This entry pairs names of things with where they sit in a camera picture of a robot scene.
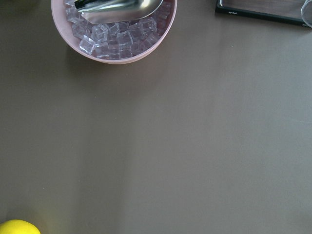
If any black tray with glasses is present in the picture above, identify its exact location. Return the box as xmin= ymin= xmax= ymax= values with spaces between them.
xmin=215 ymin=0 xmax=308 ymax=27

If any metal ice scoop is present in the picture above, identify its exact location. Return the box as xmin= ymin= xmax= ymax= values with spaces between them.
xmin=74 ymin=0 xmax=163 ymax=24

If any pink bowl with ice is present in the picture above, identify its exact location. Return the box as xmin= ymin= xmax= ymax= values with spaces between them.
xmin=51 ymin=0 xmax=177 ymax=64

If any yellow lemon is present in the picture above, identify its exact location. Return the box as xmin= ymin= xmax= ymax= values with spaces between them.
xmin=0 ymin=219 xmax=40 ymax=234

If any wine glass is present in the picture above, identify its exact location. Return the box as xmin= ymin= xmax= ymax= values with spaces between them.
xmin=301 ymin=0 xmax=312 ymax=27

